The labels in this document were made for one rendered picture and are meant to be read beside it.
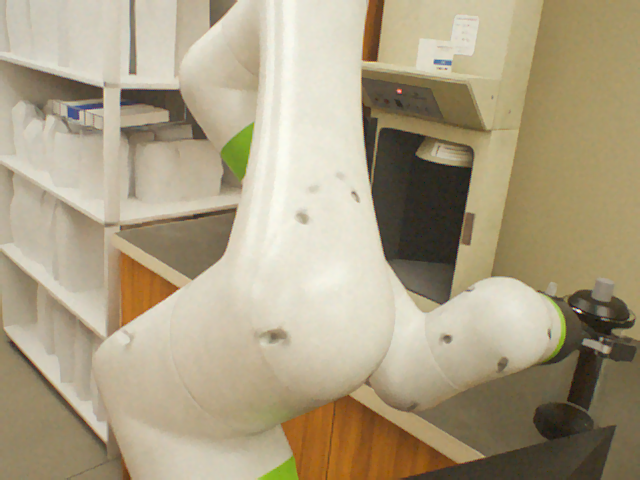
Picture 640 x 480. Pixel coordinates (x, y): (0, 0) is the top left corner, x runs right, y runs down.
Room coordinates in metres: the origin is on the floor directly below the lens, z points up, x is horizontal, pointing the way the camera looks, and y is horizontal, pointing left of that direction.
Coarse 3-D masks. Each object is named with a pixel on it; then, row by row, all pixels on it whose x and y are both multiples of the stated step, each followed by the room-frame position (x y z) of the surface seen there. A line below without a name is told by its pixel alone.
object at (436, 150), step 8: (424, 144) 1.40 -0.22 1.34; (432, 144) 1.37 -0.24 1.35; (440, 144) 1.36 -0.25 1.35; (448, 144) 1.35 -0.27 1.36; (456, 144) 1.35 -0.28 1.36; (424, 152) 1.38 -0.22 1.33; (432, 152) 1.36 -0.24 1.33; (440, 152) 1.35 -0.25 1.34; (448, 152) 1.34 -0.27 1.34; (456, 152) 1.34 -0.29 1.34; (464, 152) 1.34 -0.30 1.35; (472, 152) 1.34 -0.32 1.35; (432, 160) 1.35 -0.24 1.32; (440, 160) 1.34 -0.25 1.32; (448, 160) 1.33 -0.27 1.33; (456, 160) 1.33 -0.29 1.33; (464, 160) 1.33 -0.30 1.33; (472, 160) 1.33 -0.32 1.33
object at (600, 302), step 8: (600, 280) 0.89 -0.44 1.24; (608, 280) 0.90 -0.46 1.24; (600, 288) 0.89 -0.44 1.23; (608, 288) 0.88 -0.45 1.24; (576, 296) 0.90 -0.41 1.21; (584, 296) 0.89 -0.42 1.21; (592, 296) 0.90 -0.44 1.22; (600, 296) 0.88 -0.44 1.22; (608, 296) 0.88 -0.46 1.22; (576, 304) 0.88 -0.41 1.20; (584, 304) 0.87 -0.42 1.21; (592, 304) 0.87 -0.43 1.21; (600, 304) 0.87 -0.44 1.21; (608, 304) 0.87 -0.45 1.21; (616, 304) 0.88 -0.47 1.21; (624, 304) 0.88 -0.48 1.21; (592, 312) 0.86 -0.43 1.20; (600, 312) 0.86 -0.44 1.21; (608, 312) 0.85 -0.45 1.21; (616, 312) 0.86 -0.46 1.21; (624, 312) 0.86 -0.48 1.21
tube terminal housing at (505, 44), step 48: (384, 0) 1.47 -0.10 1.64; (432, 0) 1.38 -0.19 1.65; (480, 0) 1.30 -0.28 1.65; (528, 0) 1.28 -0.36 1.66; (384, 48) 1.46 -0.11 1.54; (480, 48) 1.28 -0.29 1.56; (528, 48) 1.30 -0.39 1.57; (480, 144) 1.26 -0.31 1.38; (480, 192) 1.25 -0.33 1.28; (480, 240) 1.27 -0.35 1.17
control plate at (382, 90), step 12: (372, 84) 1.36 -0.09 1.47; (384, 84) 1.33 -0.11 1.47; (396, 84) 1.31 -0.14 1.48; (372, 96) 1.40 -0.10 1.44; (384, 96) 1.37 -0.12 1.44; (396, 96) 1.34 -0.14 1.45; (408, 96) 1.31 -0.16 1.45; (420, 96) 1.28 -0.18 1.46; (432, 96) 1.26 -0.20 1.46; (396, 108) 1.37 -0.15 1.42; (408, 108) 1.34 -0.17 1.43; (420, 108) 1.31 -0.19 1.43; (432, 108) 1.29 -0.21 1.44
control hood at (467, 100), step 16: (368, 64) 1.34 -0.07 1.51; (384, 64) 1.37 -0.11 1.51; (384, 80) 1.33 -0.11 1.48; (400, 80) 1.29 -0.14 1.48; (416, 80) 1.26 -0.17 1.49; (432, 80) 1.22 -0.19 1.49; (448, 80) 1.20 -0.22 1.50; (464, 80) 1.17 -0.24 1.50; (480, 80) 1.19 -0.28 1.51; (496, 80) 1.23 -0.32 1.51; (368, 96) 1.41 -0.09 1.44; (448, 96) 1.23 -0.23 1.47; (464, 96) 1.20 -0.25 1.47; (480, 96) 1.20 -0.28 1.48; (496, 96) 1.24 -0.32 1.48; (400, 112) 1.37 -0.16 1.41; (448, 112) 1.26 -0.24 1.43; (464, 112) 1.23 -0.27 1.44; (480, 112) 1.20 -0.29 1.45; (480, 128) 1.23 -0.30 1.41
